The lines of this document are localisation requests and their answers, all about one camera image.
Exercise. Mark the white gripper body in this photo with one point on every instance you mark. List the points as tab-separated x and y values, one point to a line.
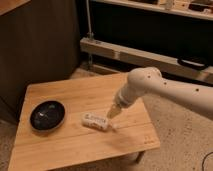
119	104

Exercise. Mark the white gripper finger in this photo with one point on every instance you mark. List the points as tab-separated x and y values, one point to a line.
114	111

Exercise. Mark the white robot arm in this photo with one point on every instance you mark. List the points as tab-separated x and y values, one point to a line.
141	81

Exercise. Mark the black ceramic bowl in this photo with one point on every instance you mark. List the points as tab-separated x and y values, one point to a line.
47	115

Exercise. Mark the wooden table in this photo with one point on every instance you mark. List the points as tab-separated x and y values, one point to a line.
72	143

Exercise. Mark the wooden shelf beam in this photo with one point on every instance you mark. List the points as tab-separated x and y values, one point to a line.
145	59

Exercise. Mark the metal pole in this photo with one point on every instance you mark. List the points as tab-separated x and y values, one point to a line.
90	32

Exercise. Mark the upper wooden shelf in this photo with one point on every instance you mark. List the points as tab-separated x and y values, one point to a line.
159	8

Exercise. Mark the black handle on shelf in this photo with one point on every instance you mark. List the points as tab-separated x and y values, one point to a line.
193	63

